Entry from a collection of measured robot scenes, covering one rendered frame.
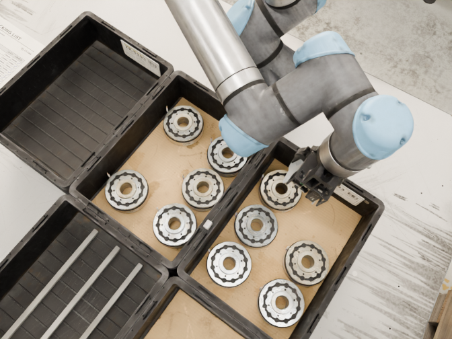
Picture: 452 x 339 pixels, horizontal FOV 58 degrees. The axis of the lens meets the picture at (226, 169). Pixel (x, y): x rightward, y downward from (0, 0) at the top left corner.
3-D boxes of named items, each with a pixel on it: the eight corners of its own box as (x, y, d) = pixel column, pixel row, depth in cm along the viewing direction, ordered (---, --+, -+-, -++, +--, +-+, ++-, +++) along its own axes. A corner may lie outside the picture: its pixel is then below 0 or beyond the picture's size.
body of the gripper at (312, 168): (283, 183, 76) (305, 165, 64) (307, 149, 78) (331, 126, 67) (316, 208, 75) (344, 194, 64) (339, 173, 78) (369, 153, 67)
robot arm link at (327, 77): (264, 66, 58) (300, 132, 56) (333, 18, 54) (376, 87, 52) (278, 77, 65) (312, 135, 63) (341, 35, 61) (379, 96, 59)
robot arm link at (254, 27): (241, 54, 115) (212, 16, 108) (281, 25, 110) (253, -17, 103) (245, 74, 106) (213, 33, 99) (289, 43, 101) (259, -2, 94)
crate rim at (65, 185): (89, 14, 109) (86, 8, 107) (177, 72, 104) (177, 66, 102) (-26, 122, 97) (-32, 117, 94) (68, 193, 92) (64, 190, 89)
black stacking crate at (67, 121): (97, 38, 118) (87, 10, 107) (179, 92, 113) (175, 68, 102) (-6, 138, 106) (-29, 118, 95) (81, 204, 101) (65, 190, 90)
